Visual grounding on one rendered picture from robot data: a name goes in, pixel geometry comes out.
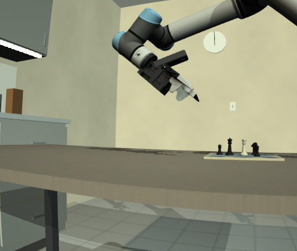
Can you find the white chess piece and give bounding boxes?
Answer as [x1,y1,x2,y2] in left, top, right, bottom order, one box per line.
[240,138,248,156]

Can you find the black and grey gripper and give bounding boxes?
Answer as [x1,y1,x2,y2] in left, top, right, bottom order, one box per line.
[137,54,199,102]

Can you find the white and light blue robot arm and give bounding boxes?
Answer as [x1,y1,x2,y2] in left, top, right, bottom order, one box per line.
[112,0,297,69]

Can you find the blue and cream chessboard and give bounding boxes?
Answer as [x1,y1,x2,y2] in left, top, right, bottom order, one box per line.
[204,152,285,161]

